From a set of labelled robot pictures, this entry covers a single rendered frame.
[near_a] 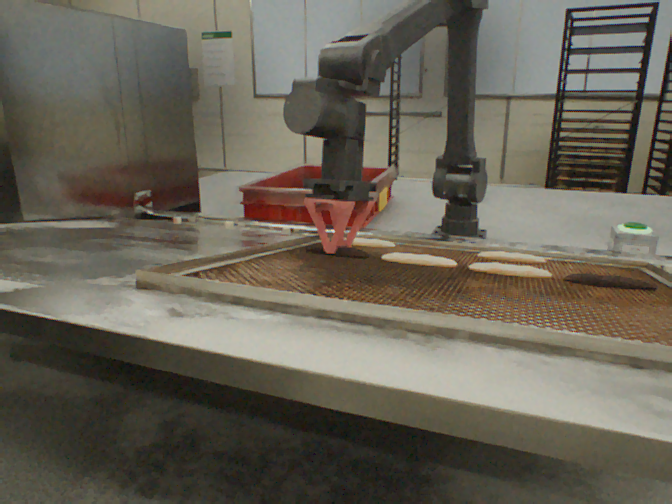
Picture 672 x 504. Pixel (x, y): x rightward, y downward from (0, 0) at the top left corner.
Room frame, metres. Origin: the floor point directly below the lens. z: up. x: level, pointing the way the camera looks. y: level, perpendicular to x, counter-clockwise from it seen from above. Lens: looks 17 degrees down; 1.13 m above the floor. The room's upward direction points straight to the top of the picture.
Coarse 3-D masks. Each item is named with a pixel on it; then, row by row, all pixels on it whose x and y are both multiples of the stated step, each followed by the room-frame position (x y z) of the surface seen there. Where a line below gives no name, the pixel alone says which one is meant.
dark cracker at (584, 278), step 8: (568, 280) 0.54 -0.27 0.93; (576, 280) 0.53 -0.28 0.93; (584, 280) 0.53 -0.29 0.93; (592, 280) 0.53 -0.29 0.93; (600, 280) 0.52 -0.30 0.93; (608, 280) 0.52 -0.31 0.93; (616, 280) 0.52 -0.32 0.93; (624, 280) 0.52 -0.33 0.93; (632, 280) 0.52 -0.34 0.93; (640, 280) 0.52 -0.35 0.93; (632, 288) 0.51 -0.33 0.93; (640, 288) 0.51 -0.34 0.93; (648, 288) 0.51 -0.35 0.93
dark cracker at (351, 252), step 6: (306, 246) 0.68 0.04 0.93; (312, 246) 0.67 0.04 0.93; (318, 246) 0.66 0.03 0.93; (342, 246) 0.66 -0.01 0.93; (324, 252) 0.65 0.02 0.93; (336, 252) 0.64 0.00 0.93; (342, 252) 0.64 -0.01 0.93; (348, 252) 0.64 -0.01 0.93; (354, 252) 0.63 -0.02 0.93; (360, 252) 0.64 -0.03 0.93; (366, 252) 0.64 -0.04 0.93
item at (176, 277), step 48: (288, 240) 0.68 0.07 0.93; (384, 240) 0.83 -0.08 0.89; (432, 240) 0.80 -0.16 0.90; (192, 288) 0.38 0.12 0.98; (240, 288) 0.37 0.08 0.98; (288, 288) 0.42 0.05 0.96; (336, 288) 0.43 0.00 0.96; (384, 288) 0.45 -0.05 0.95; (432, 288) 0.46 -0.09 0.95; (480, 288) 0.47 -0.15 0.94; (528, 288) 0.49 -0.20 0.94; (576, 288) 0.50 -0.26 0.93; (624, 288) 0.51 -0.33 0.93; (480, 336) 0.30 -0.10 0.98; (528, 336) 0.29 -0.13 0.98; (576, 336) 0.28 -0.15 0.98
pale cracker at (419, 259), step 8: (384, 256) 0.63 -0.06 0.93; (392, 256) 0.62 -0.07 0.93; (400, 256) 0.61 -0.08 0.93; (408, 256) 0.61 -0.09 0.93; (416, 256) 0.61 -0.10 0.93; (424, 256) 0.61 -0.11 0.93; (416, 264) 0.60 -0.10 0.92; (424, 264) 0.60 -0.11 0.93; (432, 264) 0.60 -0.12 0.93; (440, 264) 0.59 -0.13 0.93; (448, 264) 0.60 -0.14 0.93; (456, 264) 0.60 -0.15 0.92
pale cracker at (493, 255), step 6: (480, 252) 0.72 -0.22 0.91; (486, 252) 0.71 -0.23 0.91; (492, 252) 0.70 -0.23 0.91; (498, 252) 0.70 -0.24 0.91; (504, 252) 0.70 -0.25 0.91; (516, 252) 0.71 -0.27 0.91; (486, 258) 0.70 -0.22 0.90; (492, 258) 0.69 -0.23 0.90; (498, 258) 0.69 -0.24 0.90; (504, 258) 0.69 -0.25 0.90; (510, 258) 0.69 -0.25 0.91; (516, 258) 0.68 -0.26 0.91; (522, 258) 0.68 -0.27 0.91; (528, 258) 0.68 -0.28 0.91; (534, 258) 0.68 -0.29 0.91; (540, 258) 0.68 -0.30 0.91
